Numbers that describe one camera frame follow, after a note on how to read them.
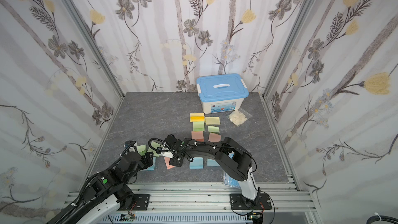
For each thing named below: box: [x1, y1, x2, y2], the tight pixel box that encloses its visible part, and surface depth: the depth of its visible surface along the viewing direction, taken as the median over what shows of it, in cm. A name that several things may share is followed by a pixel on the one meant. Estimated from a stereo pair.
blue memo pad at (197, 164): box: [189, 157, 204, 170], surface depth 86 cm
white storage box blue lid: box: [196, 73, 250, 114], surface depth 106 cm
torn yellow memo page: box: [205, 116, 221, 125], surface depth 107 cm
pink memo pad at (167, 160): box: [163, 157, 176, 170], surface depth 86 cm
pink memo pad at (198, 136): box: [191, 131, 205, 143], surface depth 100 cm
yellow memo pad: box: [189, 113, 205, 123], surface depth 110 cm
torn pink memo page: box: [208, 132, 222, 143], surface depth 100 cm
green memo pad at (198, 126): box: [192, 121, 205, 132], surface depth 105 cm
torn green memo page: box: [207, 125, 220, 133], surface depth 104 cm
